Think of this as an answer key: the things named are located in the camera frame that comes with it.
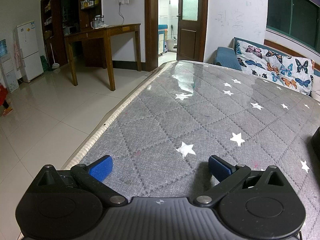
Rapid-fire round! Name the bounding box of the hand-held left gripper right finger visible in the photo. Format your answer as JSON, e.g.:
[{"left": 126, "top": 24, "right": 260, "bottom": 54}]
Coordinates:
[{"left": 194, "top": 155, "right": 288, "bottom": 207}]

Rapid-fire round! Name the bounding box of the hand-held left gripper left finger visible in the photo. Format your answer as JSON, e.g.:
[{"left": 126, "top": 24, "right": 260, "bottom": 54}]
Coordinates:
[{"left": 35, "top": 155, "right": 128, "bottom": 207}]

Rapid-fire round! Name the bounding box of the grey star-print table cover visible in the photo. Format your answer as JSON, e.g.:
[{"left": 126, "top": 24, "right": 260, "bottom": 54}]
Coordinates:
[{"left": 61, "top": 60, "right": 320, "bottom": 240}]

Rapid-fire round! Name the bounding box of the beige pillow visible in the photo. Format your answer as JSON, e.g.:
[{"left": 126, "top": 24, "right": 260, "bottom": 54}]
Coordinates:
[{"left": 310, "top": 74, "right": 320, "bottom": 98}]

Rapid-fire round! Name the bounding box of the butterfly print pillow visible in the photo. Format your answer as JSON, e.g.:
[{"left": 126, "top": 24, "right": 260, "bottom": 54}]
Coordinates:
[{"left": 234, "top": 40, "right": 315, "bottom": 96}]

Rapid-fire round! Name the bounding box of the blue sofa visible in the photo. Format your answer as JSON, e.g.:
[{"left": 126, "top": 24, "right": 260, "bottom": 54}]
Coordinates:
[{"left": 212, "top": 37, "right": 320, "bottom": 98}]

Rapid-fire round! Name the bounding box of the white broom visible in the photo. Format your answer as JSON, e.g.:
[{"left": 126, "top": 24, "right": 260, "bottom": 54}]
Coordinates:
[{"left": 50, "top": 42, "right": 60, "bottom": 70}]

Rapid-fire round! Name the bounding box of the green bag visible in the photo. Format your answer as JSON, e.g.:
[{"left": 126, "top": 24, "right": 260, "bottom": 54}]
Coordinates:
[{"left": 40, "top": 55, "right": 51, "bottom": 72}]

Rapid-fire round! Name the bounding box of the wooden door with glass pane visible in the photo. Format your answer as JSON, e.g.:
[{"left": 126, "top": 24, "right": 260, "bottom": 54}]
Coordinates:
[{"left": 145, "top": 0, "right": 209, "bottom": 72}]

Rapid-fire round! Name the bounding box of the green-framed window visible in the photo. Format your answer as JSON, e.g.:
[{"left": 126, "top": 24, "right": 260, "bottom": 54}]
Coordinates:
[{"left": 266, "top": 0, "right": 320, "bottom": 52}]

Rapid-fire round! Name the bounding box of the water dispenser with blue bottle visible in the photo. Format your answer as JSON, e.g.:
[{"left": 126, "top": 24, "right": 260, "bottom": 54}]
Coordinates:
[{"left": 0, "top": 39, "right": 19, "bottom": 93}]

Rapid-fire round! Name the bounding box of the dark wooden shelf cabinet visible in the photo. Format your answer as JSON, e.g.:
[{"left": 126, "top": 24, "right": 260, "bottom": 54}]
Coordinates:
[{"left": 41, "top": 0, "right": 102, "bottom": 68}]

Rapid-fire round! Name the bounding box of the white refrigerator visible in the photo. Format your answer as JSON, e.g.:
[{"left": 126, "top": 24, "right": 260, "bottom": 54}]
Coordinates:
[{"left": 13, "top": 20, "right": 45, "bottom": 83}]

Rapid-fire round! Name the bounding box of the bathroom cabinet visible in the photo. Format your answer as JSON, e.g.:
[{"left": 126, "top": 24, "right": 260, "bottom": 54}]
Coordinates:
[{"left": 158, "top": 24, "right": 167, "bottom": 55}]

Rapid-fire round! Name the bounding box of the pink hanging cloth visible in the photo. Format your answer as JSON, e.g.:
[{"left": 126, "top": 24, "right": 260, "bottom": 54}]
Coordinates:
[{"left": 13, "top": 39, "right": 23, "bottom": 71}]

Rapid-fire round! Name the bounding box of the wooden side table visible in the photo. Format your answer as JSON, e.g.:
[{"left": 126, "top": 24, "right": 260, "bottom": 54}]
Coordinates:
[{"left": 64, "top": 24, "right": 142, "bottom": 92}]

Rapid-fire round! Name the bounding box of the microwave oven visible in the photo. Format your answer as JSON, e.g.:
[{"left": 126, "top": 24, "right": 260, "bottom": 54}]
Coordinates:
[{"left": 63, "top": 26, "right": 80, "bottom": 36}]

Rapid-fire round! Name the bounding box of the wall socket with cable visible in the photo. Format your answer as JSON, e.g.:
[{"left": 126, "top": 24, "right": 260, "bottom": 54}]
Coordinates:
[{"left": 118, "top": 0, "right": 129, "bottom": 26}]

